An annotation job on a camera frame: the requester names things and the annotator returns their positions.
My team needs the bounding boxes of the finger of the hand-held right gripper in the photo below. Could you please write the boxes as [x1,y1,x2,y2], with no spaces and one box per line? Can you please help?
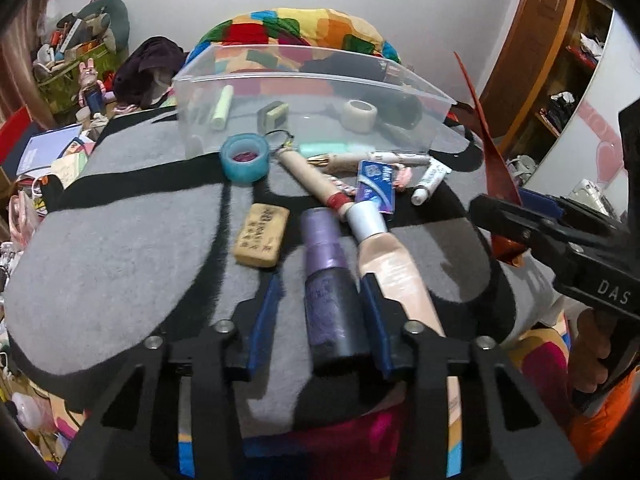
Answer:
[520,188,625,237]
[469,194,588,281]

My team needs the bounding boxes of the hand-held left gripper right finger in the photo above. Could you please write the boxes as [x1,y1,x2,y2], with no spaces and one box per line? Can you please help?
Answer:
[359,275,583,480]

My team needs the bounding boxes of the white pen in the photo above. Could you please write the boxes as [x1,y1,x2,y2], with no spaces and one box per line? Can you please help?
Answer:
[367,151,432,167]

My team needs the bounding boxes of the wooden shelf unit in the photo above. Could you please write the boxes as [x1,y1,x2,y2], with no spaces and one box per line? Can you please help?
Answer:
[500,0,616,161]

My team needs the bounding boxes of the person's right hand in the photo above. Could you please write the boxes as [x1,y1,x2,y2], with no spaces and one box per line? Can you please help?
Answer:
[569,308,615,396]

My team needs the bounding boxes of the small grey eraser box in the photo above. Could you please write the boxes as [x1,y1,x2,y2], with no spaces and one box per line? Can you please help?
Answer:
[257,101,291,131]

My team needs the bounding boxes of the black roll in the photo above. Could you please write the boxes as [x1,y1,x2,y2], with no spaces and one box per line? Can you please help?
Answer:
[380,91,424,131]

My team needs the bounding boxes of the black clothes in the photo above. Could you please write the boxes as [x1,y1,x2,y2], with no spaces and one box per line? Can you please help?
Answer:
[302,59,348,78]

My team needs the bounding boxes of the bunny doll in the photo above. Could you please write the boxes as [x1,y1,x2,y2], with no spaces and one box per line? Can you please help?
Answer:
[77,58,108,111]

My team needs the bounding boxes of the green plush toy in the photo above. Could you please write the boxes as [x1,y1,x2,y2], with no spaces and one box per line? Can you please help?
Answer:
[75,0,131,53]

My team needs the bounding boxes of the wooden door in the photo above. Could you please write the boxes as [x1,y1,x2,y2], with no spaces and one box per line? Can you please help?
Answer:
[477,0,583,136]

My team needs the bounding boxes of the red envelope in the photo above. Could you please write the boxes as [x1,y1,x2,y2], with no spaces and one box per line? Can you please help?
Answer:
[452,51,526,266]

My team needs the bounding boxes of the white sliding door panel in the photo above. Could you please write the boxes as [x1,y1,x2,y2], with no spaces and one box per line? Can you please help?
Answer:
[530,10,640,221]

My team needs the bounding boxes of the blue and white packet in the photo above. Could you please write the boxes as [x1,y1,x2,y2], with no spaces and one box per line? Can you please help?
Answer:
[356,159,399,215]

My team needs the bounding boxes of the small white tube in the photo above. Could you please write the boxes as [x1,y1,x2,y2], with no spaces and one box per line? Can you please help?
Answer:
[411,162,452,206]

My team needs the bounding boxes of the green box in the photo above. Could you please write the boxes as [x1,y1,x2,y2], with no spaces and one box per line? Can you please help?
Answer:
[37,42,126,113]

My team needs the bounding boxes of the blue tape roll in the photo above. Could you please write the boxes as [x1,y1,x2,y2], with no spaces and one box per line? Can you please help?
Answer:
[220,133,272,181]

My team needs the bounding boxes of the white tape roll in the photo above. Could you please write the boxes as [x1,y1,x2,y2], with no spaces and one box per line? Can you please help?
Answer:
[342,100,378,133]

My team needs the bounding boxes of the clear plastic container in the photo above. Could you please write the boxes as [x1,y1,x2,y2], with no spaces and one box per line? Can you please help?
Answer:
[171,42,457,161]

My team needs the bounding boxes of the blue notebook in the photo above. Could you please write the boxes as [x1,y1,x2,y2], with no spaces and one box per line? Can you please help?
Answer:
[20,125,83,176]

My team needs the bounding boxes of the dark purple clothes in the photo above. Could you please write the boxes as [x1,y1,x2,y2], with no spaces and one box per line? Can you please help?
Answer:
[114,36,187,110]

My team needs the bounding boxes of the pink tube with silver cap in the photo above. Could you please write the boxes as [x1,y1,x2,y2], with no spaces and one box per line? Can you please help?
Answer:
[345,200,463,413]

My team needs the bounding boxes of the mint green tube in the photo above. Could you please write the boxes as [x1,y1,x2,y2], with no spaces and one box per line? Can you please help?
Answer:
[299,142,347,157]

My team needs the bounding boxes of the beige eraser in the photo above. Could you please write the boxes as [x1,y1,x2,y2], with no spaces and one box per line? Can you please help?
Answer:
[233,203,291,267]

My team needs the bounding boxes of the striped curtain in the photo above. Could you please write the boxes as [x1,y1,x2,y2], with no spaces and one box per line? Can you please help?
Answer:
[0,0,57,131]

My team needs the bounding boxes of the purple bottle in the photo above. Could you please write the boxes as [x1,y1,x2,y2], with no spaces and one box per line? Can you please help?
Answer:
[300,207,372,375]

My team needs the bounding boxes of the light green highlighter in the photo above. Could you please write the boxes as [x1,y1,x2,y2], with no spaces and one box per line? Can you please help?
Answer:
[210,85,235,130]

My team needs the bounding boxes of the gold-tipped beige pen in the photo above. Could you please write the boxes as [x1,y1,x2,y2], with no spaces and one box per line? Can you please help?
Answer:
[306,152,373,169]

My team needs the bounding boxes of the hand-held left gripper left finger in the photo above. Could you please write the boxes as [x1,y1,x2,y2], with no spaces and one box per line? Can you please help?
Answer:
[60,274,283,480]

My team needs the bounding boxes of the red box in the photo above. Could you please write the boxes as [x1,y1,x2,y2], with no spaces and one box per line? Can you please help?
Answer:
[0,105,33,167]

